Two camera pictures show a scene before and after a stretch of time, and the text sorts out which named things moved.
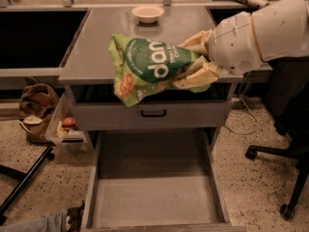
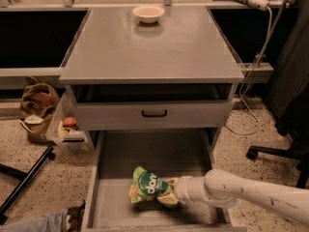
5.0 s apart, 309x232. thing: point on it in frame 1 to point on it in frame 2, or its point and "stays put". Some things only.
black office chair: (290, 93) stays put
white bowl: (148, 14) stays put
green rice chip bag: (141, 66) to (146, 186)
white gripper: (233, 43) to (181, 188)
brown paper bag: (38, 102) stays put
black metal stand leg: (23, 177) stays put
